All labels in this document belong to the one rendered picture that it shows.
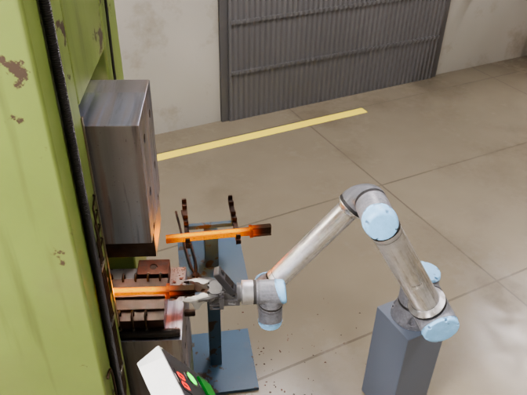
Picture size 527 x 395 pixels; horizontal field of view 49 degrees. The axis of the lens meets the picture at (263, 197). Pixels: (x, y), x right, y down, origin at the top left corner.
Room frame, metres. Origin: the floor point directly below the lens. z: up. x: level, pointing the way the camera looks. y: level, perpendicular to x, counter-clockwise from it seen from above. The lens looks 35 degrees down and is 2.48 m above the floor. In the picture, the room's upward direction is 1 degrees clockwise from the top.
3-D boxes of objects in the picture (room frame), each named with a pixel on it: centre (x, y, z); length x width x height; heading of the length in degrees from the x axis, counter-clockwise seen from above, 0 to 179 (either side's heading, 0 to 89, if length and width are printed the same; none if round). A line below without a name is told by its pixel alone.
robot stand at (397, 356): (1.81, -0.67, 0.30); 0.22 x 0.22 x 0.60; 28
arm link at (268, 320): (1.55, -0.04, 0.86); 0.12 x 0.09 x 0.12; 8
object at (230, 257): (2.00, 0.23, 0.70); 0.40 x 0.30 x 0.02; 10
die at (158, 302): (1.47, 0.55, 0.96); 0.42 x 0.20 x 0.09; 95
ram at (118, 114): (1.51, 0.56, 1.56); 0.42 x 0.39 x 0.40; 95
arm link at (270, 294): (1.54, -0.03, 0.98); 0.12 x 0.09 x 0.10; 95
